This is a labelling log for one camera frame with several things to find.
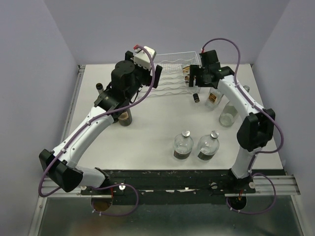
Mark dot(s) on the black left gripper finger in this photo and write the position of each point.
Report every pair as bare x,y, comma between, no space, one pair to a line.
129,56
158,71

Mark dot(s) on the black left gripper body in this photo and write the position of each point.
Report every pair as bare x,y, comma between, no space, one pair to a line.
143,77

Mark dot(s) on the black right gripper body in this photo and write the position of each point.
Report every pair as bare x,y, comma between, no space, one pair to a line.
197,71

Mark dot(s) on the clear square bottle brown label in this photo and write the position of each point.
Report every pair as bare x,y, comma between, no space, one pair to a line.
185,71

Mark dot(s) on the round clear bottle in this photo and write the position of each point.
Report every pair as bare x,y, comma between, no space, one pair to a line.
183,144
208,146

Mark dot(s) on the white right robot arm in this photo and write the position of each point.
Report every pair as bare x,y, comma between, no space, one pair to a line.
257,125

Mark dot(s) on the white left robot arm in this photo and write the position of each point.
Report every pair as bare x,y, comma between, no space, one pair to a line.
60,163

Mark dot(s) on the clear flask bottle black cap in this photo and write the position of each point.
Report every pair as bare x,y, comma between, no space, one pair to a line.
213,99

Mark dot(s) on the small black bottle cap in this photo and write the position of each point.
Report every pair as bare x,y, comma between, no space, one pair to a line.
196,98

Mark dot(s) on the green wine bottle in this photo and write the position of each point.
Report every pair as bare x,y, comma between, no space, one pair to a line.
100,88

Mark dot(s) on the dark wine bottle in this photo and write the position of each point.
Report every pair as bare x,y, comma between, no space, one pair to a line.
125,119

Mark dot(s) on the clear empty tall bottle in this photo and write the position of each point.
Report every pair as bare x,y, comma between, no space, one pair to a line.
229,115

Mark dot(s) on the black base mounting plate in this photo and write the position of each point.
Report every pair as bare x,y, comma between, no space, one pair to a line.
170,187

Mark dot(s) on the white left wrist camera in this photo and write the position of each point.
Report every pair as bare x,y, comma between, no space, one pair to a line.
141,58

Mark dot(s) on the white wire wine rack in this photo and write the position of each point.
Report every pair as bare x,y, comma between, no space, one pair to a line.
171,81

